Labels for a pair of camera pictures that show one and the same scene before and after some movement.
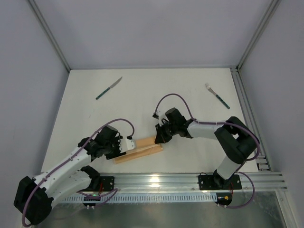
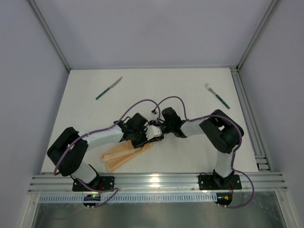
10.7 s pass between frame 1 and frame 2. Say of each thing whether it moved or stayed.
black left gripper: moved
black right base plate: stayed
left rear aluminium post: stayed
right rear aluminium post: stayed
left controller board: stayed
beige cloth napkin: moved
